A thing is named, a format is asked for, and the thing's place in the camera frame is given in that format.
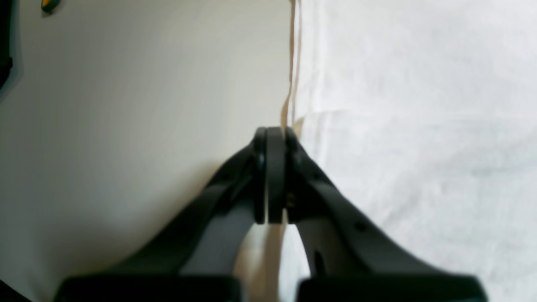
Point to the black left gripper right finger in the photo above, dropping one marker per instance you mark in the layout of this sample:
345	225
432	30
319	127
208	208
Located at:
350	258

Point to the white printed T-shirt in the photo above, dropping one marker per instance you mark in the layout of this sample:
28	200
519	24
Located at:
423	114

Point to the orange object at edge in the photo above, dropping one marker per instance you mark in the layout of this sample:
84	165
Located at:
50	6

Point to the black tablet screen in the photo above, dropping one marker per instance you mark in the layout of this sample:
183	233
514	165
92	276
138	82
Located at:
5	40

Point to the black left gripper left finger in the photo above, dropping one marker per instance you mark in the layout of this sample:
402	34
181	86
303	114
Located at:
193	257

